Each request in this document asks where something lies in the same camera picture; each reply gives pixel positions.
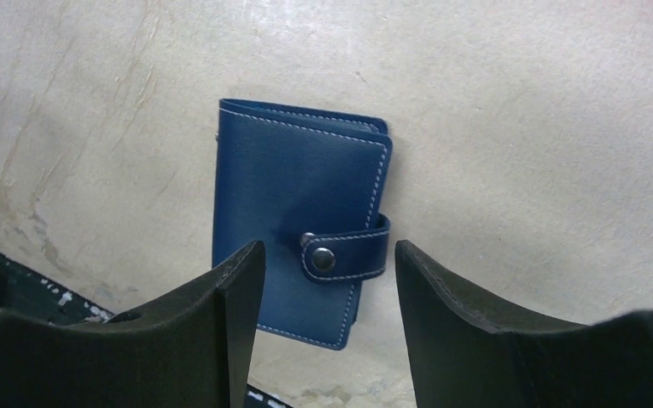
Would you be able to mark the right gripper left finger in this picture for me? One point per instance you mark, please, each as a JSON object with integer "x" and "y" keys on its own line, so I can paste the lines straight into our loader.
{"x": 135, "y": 343}

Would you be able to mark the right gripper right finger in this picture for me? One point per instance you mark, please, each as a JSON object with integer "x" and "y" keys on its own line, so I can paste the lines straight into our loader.
{"x": 468, "y": 347}

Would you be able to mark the blue leather card holder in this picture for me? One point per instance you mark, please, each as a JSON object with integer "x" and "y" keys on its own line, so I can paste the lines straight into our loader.
{"x": 307, "y": 183}

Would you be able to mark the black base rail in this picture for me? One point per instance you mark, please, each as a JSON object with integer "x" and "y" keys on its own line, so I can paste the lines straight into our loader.
{"x": 22, "y": 293}

